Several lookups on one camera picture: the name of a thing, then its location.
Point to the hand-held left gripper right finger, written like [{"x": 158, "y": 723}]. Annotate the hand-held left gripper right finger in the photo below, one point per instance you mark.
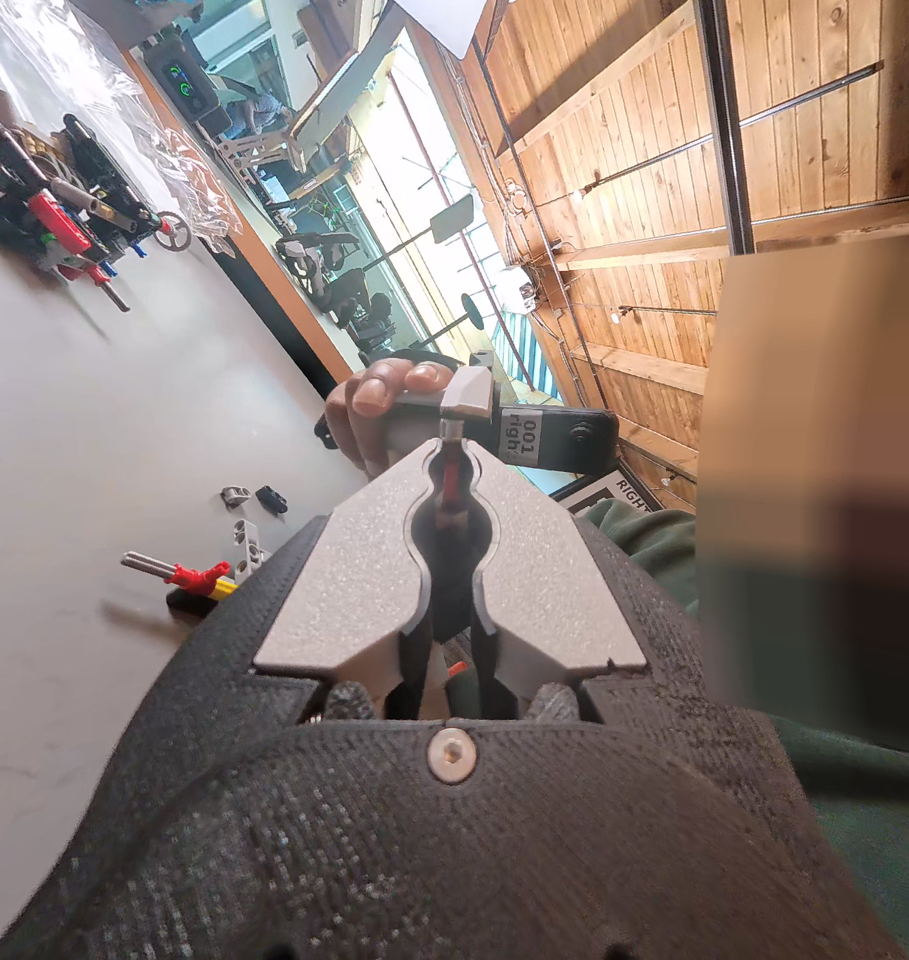
[{"x": 559, "y": 592}]

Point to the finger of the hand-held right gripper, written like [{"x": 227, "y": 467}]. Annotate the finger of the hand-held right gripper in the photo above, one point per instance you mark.
[{"x": 469, "y": 394}]

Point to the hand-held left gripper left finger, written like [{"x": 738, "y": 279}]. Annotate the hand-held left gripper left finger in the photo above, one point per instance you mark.
[{"x": 342, "y": 592}]

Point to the grey lego connector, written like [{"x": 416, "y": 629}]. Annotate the grey lego connector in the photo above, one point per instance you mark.
[
  {"x": 451, "y": 429},
  {"x": 233, "y": 495}
]

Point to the red lego axle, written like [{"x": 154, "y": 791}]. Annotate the red lego axle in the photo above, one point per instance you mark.
[{"x": 452, "y": 472}]

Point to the black lego connector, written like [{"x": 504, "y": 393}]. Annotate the black lego connector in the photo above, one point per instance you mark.
[{"x": 271, "y": 499}]

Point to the grey lego gearbox assembly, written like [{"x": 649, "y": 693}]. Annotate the grey lego gearbox assembly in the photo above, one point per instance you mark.
[{"x": 192, "y": 577}]

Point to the person's right forearm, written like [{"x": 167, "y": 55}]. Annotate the person's right forearm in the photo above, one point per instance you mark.
[{"x": 642, "y": 555}]

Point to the lego car chassis assembly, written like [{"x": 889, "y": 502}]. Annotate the lego car chassis assembly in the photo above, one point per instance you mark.
[{"x": 57, "y": 217}]

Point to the white ceiling box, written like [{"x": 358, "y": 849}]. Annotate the white ceiling box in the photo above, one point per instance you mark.
[{"x": 526, "y": 289}]

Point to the orange edged background table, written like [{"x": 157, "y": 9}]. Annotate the orange edged background table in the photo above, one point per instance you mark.
[{"x": 316, "y": 322}]

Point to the grey hanging sign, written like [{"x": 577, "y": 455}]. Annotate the grey hanging sign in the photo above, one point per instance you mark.
[{"x": 451, "y": 219}]

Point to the black and white headset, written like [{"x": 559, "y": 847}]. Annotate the black and white headset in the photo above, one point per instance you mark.
[{"x": 304, "y": 255}]

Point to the white wooden stand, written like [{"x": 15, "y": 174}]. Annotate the white wooden stand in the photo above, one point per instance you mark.
[{"x": 252, "y": 146}]

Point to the long hanging lamp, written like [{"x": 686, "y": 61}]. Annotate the long hanging lamp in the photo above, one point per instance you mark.
[{"x": 342, "y": 82}]

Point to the clear plastic bag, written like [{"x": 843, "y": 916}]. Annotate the clear plastic bag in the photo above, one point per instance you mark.
[{"x": 199, "y": 187}]

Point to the person's green hoodie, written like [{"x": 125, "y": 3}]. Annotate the person's green hoodie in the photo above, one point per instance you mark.
[{"x": 874, "y": 840}]

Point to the black device green lights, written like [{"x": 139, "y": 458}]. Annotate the black device green lights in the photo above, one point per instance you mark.
[{"x": 181, "y": 82}]

